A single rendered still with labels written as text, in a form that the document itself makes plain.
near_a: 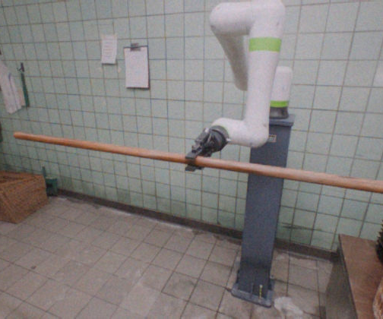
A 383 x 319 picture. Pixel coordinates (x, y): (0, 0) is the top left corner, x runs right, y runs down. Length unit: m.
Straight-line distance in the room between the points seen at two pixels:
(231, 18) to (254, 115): 0.36
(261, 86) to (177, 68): 1.15
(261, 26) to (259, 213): 0.98
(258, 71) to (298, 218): 1.44
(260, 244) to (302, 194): 0.62
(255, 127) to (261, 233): 0.79
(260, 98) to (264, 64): 0.12
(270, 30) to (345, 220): 1.58
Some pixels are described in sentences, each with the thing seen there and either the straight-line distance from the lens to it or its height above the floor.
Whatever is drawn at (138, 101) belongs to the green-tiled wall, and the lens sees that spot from 2.27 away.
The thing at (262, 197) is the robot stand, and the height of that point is 0.76.
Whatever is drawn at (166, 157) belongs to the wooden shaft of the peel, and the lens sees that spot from 0.79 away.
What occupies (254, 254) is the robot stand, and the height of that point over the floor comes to 0.36.
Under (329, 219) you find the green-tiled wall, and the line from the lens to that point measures 2.20.
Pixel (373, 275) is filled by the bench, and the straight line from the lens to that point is 1.49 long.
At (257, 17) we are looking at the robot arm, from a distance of 1.03.
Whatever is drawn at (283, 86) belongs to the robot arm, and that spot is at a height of 1.36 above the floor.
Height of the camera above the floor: 1.48
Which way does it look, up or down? 21 degrees down
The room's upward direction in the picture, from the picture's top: straight up
